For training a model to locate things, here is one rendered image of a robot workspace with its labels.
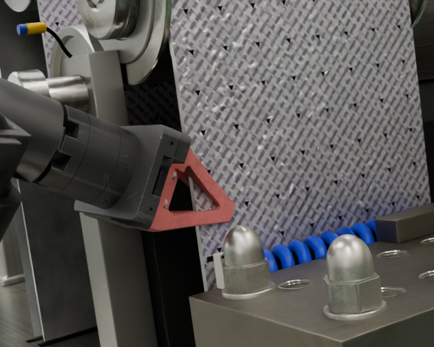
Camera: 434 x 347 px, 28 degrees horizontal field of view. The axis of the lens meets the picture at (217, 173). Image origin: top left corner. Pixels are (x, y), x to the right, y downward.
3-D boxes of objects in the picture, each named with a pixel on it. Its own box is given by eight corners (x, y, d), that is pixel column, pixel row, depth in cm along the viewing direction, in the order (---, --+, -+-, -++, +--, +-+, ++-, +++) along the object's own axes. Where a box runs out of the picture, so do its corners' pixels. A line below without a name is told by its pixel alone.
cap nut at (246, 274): (211, 294, 58) (202, 228, 58) (255, 281, 60) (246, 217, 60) (241, 302, 55) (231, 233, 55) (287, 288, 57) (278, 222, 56)
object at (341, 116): (206, 304, 64) (171, 56, 62) (430, 237, 76) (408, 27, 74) (209, 305, 64) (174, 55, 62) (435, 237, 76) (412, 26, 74)
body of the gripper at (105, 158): (158, 228, 56) (56, 192, 52) (94, 217, 64) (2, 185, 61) (188, 133, 57) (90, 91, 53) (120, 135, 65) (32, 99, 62)
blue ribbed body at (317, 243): (228, 299, 64) (222, 254, 64) (432, 237, 76) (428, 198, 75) (255, 306, 61) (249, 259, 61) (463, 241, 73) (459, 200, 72)
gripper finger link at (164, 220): (235, 260, 62) (124, 222, 57) (185, 250, 68) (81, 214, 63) (262, 171, 63) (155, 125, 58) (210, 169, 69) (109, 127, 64)
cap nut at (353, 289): (311, 313, 51) (301, 238, 50) (357, 297, 52) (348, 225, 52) (352, 324, 47) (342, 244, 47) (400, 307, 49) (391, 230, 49)
